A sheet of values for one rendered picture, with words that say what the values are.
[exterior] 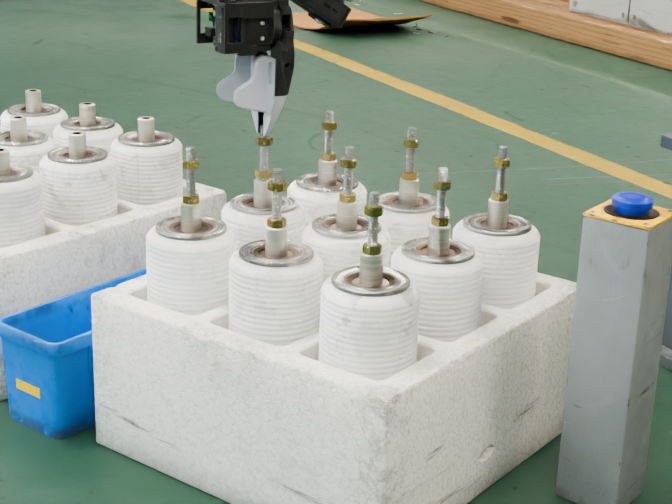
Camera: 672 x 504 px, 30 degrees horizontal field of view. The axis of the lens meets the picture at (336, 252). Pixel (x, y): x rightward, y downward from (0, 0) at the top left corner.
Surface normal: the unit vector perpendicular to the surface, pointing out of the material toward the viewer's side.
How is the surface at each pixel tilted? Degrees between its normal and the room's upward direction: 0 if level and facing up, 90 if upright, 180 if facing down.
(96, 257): 90
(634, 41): 90
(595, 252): 90
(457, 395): 90
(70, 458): 0
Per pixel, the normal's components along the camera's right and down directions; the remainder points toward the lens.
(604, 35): -0.89, 0.12
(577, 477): -0.61, 0.25
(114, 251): 0.78, 0.23
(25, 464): 0.03, -0.94
